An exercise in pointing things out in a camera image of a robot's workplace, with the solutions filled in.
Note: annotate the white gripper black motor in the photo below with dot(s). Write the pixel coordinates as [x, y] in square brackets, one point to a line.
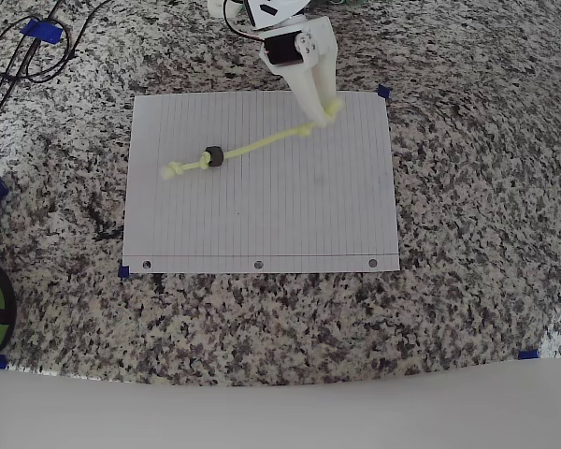
[284, 52]

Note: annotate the lined paper sheet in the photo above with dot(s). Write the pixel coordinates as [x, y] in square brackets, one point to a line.
[285, 210]

